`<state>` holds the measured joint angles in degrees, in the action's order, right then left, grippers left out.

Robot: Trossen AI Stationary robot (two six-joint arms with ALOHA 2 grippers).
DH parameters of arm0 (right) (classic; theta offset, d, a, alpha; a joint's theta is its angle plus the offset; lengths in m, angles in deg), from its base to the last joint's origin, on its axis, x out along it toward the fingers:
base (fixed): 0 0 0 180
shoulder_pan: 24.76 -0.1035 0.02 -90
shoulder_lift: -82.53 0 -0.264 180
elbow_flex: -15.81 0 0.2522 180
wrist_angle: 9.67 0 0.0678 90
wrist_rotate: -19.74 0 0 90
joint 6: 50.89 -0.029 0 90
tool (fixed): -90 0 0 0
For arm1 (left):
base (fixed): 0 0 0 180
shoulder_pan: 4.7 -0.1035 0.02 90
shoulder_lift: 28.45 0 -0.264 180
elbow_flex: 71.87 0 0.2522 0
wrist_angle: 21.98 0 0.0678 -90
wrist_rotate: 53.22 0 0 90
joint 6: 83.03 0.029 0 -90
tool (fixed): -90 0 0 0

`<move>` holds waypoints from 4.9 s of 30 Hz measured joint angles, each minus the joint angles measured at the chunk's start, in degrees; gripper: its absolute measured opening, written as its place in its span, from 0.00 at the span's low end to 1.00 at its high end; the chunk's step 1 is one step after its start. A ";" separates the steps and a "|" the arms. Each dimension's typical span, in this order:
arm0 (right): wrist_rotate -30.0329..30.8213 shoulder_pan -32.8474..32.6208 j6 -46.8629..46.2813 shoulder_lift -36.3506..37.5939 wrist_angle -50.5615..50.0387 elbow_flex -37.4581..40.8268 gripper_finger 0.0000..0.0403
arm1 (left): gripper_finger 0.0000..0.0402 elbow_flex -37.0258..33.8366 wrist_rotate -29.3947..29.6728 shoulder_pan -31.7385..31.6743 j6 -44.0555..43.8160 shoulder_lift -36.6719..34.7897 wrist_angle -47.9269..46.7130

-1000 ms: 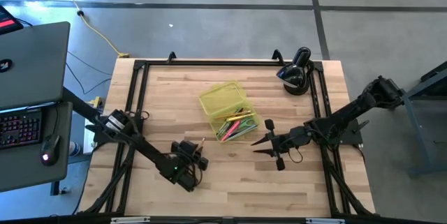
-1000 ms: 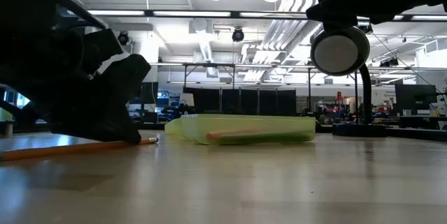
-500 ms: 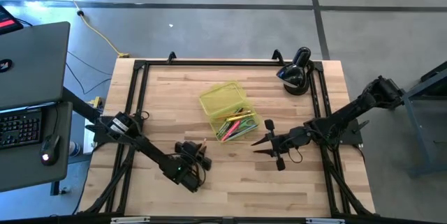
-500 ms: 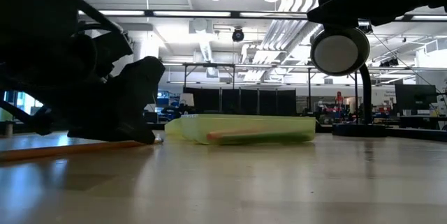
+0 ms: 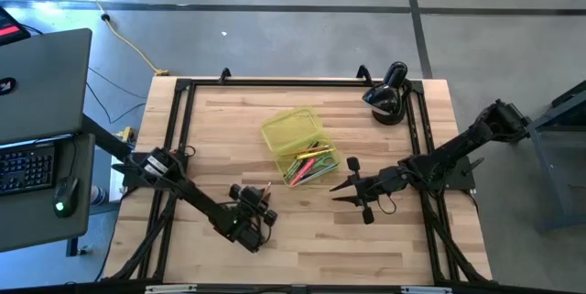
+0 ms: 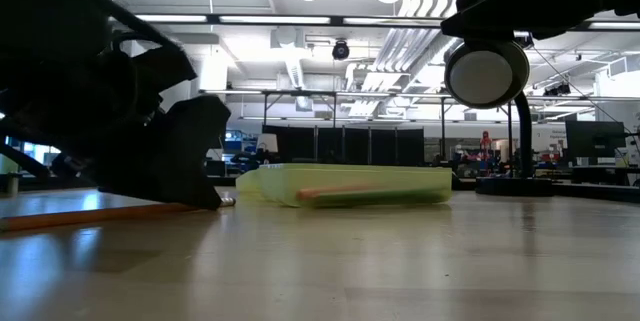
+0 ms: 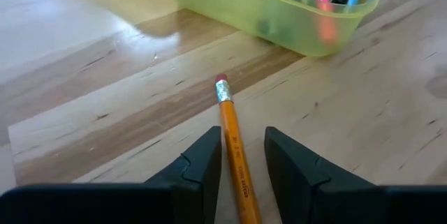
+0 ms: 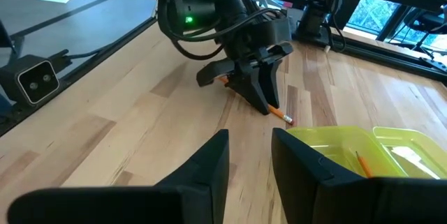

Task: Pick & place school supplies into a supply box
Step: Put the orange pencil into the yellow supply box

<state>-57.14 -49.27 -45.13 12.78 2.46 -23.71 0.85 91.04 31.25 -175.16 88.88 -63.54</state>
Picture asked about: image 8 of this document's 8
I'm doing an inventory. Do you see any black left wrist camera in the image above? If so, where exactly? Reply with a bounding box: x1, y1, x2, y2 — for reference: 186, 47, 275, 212
196, 59, 242, 88

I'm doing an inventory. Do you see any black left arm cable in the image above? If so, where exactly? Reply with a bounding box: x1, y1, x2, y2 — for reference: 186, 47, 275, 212
156, 0, 280, 61

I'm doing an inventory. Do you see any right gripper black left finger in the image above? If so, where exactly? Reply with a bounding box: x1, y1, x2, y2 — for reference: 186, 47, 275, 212
6, 128, 230, 224

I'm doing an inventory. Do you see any orange pencil with eraser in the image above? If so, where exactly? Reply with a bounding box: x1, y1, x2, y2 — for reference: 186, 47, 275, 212
219, 76, 295, 126
355, 151, 374, 179

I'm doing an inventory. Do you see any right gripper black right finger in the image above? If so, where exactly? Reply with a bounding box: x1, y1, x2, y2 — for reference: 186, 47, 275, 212
272, 127, 447, 224

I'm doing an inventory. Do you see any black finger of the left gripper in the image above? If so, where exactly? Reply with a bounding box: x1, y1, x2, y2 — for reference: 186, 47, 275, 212
261, 59, 282, 109
228, 66, 272, 116

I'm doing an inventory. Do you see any black camera cable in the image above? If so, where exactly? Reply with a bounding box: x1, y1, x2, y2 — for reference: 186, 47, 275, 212
48, 47, 105, 65

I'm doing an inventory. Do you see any yellow translucent plastic supply box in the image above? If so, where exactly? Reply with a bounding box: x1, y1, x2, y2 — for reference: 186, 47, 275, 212
286, 125, 447, 179

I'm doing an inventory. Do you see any black table-level camera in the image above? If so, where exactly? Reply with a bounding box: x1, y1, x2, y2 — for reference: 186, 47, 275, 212
0, 54, 61, 108

